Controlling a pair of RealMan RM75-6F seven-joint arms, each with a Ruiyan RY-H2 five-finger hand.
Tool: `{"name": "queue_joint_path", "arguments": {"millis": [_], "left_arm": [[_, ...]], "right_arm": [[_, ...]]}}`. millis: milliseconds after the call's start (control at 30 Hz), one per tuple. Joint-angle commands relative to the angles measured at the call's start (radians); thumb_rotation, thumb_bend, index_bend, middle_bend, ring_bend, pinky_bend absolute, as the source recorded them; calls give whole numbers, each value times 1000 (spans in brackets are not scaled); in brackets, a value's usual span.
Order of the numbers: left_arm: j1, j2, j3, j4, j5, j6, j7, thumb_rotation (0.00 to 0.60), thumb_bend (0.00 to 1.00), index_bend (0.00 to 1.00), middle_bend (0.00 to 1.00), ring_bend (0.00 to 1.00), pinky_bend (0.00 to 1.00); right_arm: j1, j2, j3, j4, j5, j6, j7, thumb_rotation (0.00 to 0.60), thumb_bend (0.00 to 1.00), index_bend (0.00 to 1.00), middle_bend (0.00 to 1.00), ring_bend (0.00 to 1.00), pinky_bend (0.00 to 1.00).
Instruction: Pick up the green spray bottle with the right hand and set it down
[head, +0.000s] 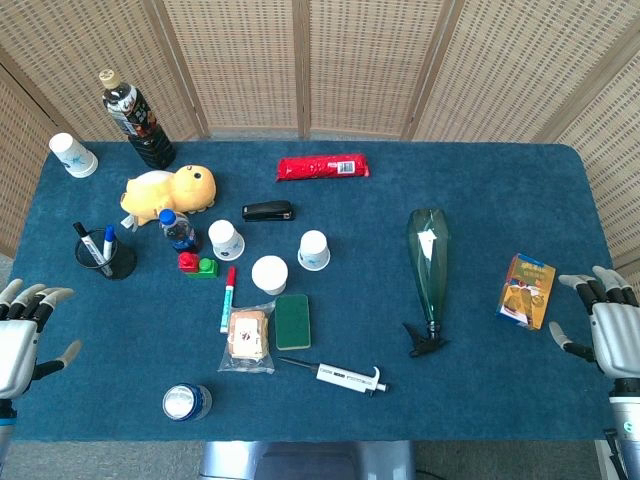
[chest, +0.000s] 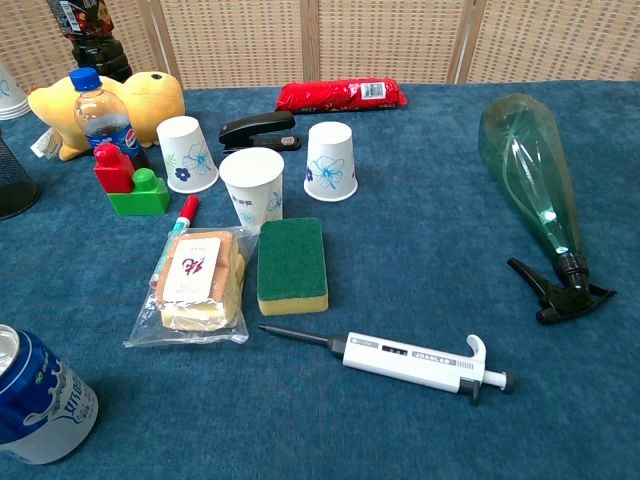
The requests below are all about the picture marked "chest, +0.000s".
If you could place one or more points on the white floral paper cup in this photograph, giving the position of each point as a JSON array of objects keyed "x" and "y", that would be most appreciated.
[
  {"x": 250, "y": 180},
  {"x": 330, "y": 160},
  {"x": 187, "y": 155}
]

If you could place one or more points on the red toy block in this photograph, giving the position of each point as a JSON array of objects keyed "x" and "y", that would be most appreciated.
[{"x": 112, "y": 172}]

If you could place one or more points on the green glass flask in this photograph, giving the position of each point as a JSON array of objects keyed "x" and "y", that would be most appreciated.
[{"x": 525, "y": 150}]

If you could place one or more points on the red snack package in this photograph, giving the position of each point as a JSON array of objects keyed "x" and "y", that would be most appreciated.
[{"x": 325, "y": 95}]

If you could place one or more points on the red-capped marker pen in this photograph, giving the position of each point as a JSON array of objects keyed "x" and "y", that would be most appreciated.
[{"x": 189, "y": 207}]

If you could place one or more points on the green toy block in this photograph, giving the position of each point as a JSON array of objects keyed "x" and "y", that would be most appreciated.
[{"x": 145, "y": 197}]

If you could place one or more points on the white lab pipette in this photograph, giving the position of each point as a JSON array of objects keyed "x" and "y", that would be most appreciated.
[{"x": 400, "y": 360}]

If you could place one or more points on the dark tea bottle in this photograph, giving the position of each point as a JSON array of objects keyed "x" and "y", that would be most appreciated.
[{"x": 100, "y": 55}]

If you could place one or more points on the black mesh pen holder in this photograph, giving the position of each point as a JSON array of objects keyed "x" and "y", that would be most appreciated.
[{"x": 15, "y": 190}]

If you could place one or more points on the woven folding screen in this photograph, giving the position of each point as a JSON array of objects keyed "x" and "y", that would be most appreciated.
[{"x": 240, "y": 40}]

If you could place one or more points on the blue table cloth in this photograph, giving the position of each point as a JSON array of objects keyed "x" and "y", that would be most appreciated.
[{"x": 425, "y": 225}]

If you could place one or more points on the yellow plush toy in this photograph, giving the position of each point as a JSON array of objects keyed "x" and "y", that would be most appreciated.
[{"x": 150, "y": 100}]

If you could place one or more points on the black stapler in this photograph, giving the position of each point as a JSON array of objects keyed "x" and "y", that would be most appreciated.
[{"x": 260, "y": 122}]

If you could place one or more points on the small Pepsi bottle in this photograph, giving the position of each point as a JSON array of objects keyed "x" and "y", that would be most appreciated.
[{"x": 100, "y": 115}]

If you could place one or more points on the white paper cup far left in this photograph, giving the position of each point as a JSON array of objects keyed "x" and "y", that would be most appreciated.
[{"x": 10, "y": 100}]

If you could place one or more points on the green and yellow sponge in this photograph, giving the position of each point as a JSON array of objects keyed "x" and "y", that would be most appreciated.
[{"x": 290, "y": 260}]

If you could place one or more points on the blue and white can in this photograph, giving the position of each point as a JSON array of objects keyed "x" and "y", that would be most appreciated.
[{"x": 45, "y": 410}]

